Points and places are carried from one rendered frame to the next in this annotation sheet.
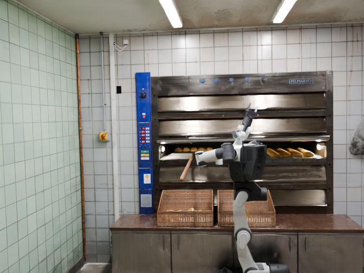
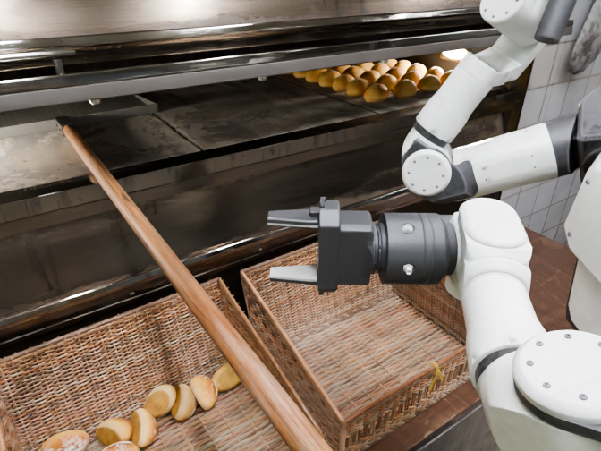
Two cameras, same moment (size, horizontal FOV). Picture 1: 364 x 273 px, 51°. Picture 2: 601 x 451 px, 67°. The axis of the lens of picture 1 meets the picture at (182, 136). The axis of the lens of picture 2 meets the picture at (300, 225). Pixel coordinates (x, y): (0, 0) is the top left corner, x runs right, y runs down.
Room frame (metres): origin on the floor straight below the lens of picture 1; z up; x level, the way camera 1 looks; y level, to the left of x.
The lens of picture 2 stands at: (3.22, 0.14, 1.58)
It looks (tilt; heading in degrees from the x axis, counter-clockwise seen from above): 30 degrees down; 321
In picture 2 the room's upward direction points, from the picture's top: straight up
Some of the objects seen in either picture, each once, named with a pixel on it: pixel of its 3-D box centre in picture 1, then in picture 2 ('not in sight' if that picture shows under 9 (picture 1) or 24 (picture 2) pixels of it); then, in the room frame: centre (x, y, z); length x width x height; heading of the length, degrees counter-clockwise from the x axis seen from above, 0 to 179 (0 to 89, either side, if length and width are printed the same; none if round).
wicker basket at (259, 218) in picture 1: (244, 207); (368, 319); (3.85, -0.63, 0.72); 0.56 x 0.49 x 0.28; 84
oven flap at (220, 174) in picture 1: (240, 173); (309, 189); (4.12, -0.63, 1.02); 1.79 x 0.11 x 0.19; 84
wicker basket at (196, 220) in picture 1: (186, 207); (158, 422); (3.91, -0.03, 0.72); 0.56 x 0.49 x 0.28; 86
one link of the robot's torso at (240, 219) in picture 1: (242, 215); not in sight; (3.26, -0.51, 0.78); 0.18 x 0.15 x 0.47; 175
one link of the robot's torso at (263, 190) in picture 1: (249, 190); not in sight; (3.26, -0.58, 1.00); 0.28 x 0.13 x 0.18; 85
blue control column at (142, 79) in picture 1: (158, 160); not in sight; (5.15, 0.32, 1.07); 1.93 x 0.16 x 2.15; 174
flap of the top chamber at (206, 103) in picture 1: (240, 102); not in sight; (4.12, -0.63, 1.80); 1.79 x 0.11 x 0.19; 84
